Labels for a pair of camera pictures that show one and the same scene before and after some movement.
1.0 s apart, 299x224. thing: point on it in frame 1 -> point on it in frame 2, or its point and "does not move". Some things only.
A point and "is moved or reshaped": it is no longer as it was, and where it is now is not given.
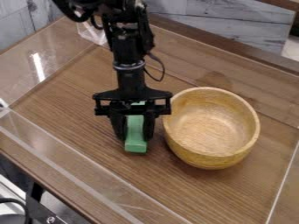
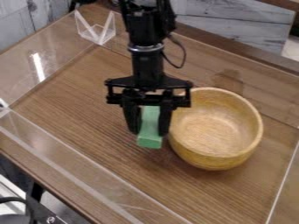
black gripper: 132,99 -> 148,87
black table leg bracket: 37,212 does not move
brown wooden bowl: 211,127 does not move
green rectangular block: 135,143 is moved or reshaped
